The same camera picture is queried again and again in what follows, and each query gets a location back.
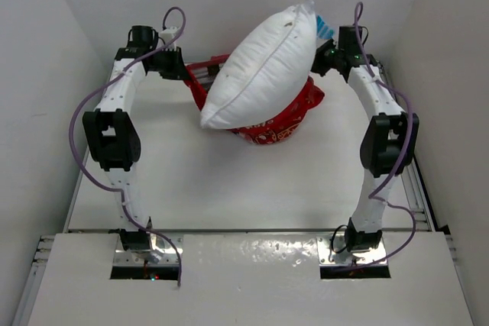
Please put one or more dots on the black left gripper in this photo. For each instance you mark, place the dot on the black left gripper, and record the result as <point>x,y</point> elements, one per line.
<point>176,70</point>

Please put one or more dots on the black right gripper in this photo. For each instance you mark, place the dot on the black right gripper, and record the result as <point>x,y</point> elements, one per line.
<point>318,66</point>

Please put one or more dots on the white pillow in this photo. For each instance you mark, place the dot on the white pillow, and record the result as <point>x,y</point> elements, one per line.
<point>265,72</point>

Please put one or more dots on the red patterned pillowcase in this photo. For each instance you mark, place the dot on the red patterned pillowcase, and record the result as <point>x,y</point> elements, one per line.
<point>275,130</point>

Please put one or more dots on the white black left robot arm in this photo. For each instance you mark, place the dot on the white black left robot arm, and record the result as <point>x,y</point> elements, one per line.
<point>112,137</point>

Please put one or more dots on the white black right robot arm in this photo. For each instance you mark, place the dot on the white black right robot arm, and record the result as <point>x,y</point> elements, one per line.
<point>389,141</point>

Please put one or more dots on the white front cover board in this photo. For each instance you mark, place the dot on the white front cover board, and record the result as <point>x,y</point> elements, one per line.
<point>231,279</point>

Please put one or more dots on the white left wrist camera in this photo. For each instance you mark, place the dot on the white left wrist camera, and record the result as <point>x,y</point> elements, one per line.
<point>166,35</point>

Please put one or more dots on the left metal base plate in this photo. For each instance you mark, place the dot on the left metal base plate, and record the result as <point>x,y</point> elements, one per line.
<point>159,254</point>

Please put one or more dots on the metal base plate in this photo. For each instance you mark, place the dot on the metal base plate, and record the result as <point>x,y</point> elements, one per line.
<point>159,254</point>
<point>332,252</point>

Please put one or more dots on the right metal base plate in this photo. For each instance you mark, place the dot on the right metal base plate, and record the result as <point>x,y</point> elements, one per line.
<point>332,252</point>

